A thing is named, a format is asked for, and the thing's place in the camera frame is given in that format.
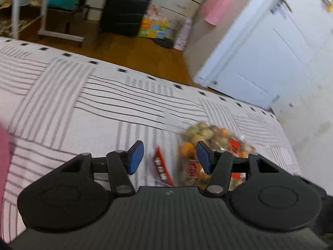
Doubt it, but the black round floor object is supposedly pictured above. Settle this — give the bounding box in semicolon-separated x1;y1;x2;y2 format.
153;39;174;49

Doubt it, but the metal door handle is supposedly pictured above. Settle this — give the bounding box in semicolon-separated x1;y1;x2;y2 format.
271;0;293;15

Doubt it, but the pink cardboard box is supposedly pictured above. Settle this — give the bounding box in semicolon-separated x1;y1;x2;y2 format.
0;121;15;204

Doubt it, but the wooden rolling side table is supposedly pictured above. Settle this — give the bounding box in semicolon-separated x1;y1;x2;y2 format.
12;0;85;48

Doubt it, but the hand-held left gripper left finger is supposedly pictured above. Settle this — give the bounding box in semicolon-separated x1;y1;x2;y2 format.
56;140;145;197

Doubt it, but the black suitcase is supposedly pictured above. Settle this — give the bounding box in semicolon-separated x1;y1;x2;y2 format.
100;0;157;37

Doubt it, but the white patterned bag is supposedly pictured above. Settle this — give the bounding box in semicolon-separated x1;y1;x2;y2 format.
173;17;194;51

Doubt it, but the white door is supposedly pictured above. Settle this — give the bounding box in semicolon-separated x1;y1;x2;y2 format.
194;0;333;110

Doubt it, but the colourful gift bag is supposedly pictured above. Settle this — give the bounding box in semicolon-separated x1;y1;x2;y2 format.
138;5;171;40

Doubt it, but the small clear coated peanut bag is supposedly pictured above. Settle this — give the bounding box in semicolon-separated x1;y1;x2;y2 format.
178;121;257;190

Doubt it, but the yellow door ornament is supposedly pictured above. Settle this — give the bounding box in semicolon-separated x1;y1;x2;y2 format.
319;0;333;12

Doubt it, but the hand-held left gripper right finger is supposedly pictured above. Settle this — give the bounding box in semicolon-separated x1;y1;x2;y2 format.
196;141;284;198

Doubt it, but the pink hanging bag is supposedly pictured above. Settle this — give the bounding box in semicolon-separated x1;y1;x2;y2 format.
204;0;233;26

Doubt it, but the white snack pack red label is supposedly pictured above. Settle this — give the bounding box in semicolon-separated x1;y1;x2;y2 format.
149;146;175;187

